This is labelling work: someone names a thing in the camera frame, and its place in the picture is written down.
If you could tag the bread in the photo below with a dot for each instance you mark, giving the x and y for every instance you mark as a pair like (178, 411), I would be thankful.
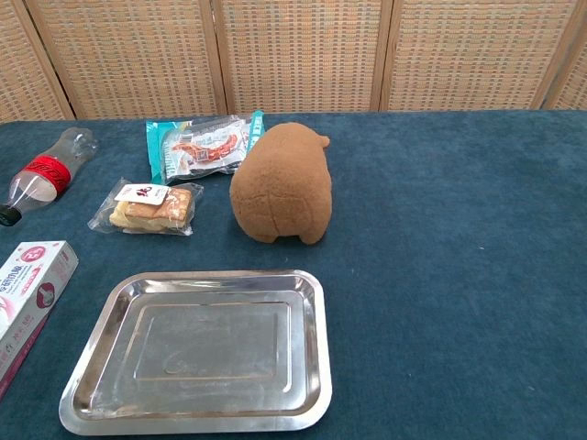
(151, 211)

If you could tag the woven folding screen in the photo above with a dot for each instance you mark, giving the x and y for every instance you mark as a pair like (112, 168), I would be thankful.
(293, 55)

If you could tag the white pink cardboard box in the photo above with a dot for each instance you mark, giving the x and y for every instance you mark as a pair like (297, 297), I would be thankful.
(27, 298)

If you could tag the teal snack packet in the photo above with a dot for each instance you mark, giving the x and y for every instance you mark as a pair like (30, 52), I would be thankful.
(202, 149)

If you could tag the brown plush toy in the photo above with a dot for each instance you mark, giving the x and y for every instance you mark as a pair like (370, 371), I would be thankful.
(282, 188)

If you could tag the rectangular silver metal tray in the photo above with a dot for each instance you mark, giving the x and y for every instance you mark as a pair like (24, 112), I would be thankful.
(202, 353)

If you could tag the dark teal tablecloth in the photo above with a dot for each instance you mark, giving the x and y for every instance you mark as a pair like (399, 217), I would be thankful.
(435, 275)

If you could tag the clear plastic bottle red label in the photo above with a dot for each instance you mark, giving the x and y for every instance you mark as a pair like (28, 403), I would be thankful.
(43, 176)

